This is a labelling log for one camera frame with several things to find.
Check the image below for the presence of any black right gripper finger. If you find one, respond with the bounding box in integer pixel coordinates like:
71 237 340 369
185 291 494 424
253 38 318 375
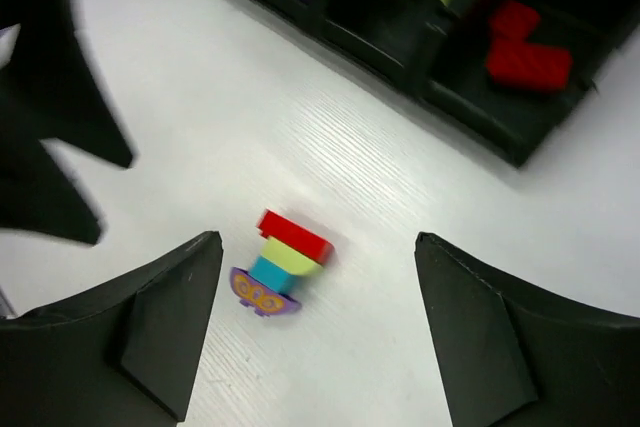
1 136 102 245
1 0 134 168

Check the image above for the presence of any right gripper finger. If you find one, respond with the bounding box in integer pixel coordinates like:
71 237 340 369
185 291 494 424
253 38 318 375
415 232 639 426
1 231 223 426

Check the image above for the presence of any red curved lego brick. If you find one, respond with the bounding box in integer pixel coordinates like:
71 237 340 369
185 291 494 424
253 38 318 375
485 38 573 93

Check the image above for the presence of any red small lego brick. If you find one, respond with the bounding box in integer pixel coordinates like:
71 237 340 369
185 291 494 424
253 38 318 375
488 0 541 40

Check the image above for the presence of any purple oval lego piece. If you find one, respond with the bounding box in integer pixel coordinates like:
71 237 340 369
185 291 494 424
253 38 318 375
230 267 301 317

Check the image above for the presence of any teal pink lego brick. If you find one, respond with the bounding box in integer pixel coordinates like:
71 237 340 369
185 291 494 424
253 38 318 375
249 256 296 295

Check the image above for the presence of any yellow green lego brick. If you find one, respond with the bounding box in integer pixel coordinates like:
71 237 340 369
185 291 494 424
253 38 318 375
261 237 322 277

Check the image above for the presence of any red long lego brick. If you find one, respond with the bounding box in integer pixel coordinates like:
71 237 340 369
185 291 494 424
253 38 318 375
257 210 334 265

